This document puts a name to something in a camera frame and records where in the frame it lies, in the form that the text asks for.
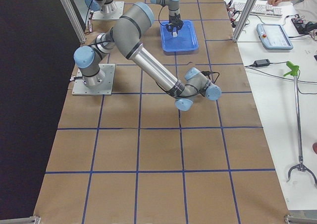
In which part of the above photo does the teach pendant tablet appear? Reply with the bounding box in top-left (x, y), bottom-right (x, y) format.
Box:
top-left (256, 24), bottom-right (293, 50)

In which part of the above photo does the blue plastic tray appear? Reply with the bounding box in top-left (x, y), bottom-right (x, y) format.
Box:
top-left (160, 20), bottom-right (199, 55)

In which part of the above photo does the green handled reacher grabber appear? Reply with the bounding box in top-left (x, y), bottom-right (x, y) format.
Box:
top-left (283, 61), bottom-right (317, 187)

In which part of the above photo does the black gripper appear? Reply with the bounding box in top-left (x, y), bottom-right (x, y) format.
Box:
top-left (165, 14), bottom-right (184, 32)

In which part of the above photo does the aluminium frame post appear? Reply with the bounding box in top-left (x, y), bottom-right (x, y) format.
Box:
top-left (232, 0), bottom-right (257, 43)

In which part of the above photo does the black power adapter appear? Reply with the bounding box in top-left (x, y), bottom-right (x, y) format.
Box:
top-left (253, 59), bottom-right (271, 67)

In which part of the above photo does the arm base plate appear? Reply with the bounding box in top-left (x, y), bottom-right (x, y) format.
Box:
top-left (72, 63), bottom-right (115, 96)
top-left (92, 1), bottom-right (124, 21)

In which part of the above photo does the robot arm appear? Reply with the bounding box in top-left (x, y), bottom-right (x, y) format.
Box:
top-left (74, 2), bottom-right (221, 111)
top-left (84, 0), bottom-right (183, 37)

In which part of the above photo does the white keyboard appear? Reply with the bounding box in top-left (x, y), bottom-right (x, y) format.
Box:
top-left (233, 2), bottom-right (282, 18)

